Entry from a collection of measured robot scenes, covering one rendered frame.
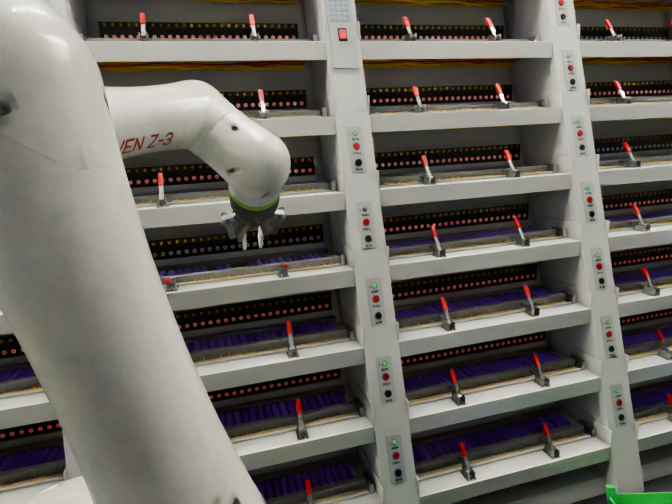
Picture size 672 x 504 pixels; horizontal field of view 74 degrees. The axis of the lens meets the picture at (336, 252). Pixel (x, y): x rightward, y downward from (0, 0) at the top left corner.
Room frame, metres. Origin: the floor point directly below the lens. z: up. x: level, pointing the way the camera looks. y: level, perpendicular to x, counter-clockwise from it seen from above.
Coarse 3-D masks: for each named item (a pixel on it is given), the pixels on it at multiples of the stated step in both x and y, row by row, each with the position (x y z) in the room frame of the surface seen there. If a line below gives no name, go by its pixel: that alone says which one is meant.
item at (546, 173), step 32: (384, 160) 1.37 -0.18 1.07; (416, 160) 1.39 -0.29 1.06; (448, 160) 1.42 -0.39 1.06; (480, 160) 1.45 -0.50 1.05; (512, 160) 1.48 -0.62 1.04; (544, 160) 1.42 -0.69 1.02; (384, 192) 1.18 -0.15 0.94; (416, 192) 1.21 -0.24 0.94; (448, 192) 1.23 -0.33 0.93; (480, 192) 1.26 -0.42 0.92; (512, 192) 1.28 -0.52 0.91
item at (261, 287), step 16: (336, 240) 1.29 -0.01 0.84; (192, 256) 1.23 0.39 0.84; (208, 256) 1.24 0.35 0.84; (224, 256) 1.25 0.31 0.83; (240, 256) 1.26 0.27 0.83; (352, 256) 1.14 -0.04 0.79; (304, 272) 1.15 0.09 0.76; (320, 272) 1.14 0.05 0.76; (336, 272) 1.14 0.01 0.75; (352, 272) 1.15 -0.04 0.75; (192, 288) 1.07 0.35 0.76; (208, 288) 1.07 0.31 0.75; (224, 288) 1.08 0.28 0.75; (240, 288) 1.09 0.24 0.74; (256, 288) 1.10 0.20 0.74; (272, 288) 1.11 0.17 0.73; (288, 288) 1.12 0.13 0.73; (304, 288) 1.13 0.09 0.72; (320, 288) 1.14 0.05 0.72; (336, 288) 1.15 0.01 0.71; (176, 304) 1.06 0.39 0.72; (192, 304) 1.07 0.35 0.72; (208, 304) 1.08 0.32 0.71
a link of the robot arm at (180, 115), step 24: (120, 96) 0.54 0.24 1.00; (144, 96) 0.58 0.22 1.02; (168, 96) 0.62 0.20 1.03; (192, 96) 0.66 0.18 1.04; (216, 96) 0.69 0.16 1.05; (120, 120) 0.53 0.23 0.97; (144, 120) 0.56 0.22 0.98; (168, 120) 0.60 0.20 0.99; (192, 120) 0.65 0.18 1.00; (216, 120) 0.68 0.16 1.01; (120, 144) 0.53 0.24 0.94; (144, 144) 0.58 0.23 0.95; (168, 144) 0.63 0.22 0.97; (192, 144) 0.69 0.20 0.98
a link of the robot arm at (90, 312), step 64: (0, 0) 0.24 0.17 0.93; (0, 64) 0.24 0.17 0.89; (64, 64) 0.26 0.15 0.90; (0, 128) 0.24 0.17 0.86; (64, 128) 0.26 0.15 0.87; (0, 192) 0.25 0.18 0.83; (64, 192) 0.27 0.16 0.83; (128, 192) 0.31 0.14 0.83; (0, 256) 0.26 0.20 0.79; (64, 256) 0.27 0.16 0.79; (128, 256) 0.30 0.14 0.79; (64, 320) 0.28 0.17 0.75; (128, 320) 0.30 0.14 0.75; (64, 384) 0.29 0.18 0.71; (128, 384) 0.30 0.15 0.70; (192, 384) 0.34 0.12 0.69; (128, 448) 0.31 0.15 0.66; (192, 448) 0.33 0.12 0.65
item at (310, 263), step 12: (264, 264) 1.16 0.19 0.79; (276, 264) 1.15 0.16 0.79; (300, 264) 1.17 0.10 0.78; (312, 264) 1.18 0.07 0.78; (324, 264) 1.18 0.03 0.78; (168, 276) 1.10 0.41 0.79; (180, 276) 1.10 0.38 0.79; (192, 276) 1.10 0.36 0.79; (204, 276) 1.11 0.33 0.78; (216, 276) 1.12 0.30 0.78; (228, 276) 1.12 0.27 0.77; (240, 276) 1.12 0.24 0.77
